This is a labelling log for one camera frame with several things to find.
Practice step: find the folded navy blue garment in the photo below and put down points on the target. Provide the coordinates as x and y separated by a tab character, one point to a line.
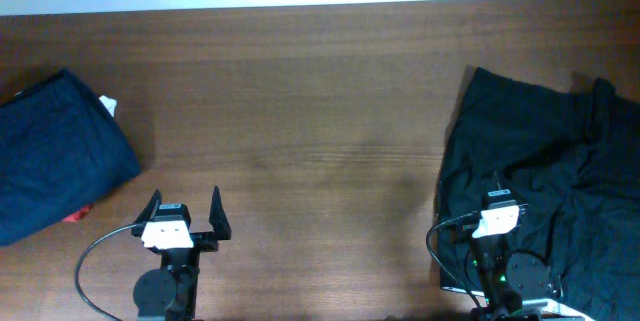
61	150

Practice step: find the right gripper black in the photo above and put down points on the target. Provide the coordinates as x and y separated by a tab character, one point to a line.
470	226

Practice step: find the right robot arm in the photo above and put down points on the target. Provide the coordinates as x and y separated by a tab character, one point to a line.
517	285

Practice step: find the red cloth under stack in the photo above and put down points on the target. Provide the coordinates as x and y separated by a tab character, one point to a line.
78	215

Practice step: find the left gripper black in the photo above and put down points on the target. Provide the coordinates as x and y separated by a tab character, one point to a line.
207	240

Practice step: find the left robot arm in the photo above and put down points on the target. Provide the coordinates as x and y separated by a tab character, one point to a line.
169	292

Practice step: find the white cloth tag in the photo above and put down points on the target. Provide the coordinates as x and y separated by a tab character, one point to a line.
110	104

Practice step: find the dark green shorts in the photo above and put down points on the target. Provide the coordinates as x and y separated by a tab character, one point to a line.
574	159

